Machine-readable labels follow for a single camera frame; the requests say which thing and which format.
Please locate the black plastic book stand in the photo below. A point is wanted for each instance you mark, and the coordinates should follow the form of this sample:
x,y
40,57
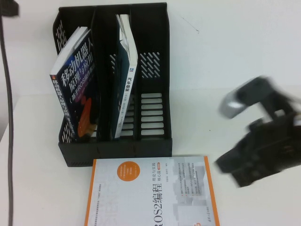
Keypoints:
x,y
117,148

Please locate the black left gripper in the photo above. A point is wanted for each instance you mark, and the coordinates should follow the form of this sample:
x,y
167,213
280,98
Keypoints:
x,y
8,7

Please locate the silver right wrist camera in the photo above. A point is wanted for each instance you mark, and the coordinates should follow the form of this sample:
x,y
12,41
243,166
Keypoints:
x,y
232,104

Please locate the white ROS2 book orange edges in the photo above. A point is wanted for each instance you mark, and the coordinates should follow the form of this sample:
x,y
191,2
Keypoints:
x,y
141,193

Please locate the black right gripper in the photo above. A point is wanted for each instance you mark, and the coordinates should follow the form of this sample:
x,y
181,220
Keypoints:
x,y
275,143

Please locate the black right camera bracket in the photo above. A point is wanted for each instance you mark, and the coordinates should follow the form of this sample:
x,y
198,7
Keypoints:
x,y
263,89

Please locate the white-spined teal cover book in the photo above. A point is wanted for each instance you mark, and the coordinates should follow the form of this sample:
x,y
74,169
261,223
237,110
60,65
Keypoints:
x,y
129,94

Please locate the dark mobile robot book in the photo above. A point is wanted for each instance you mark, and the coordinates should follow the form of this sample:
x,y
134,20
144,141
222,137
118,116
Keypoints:
x,y
75,82

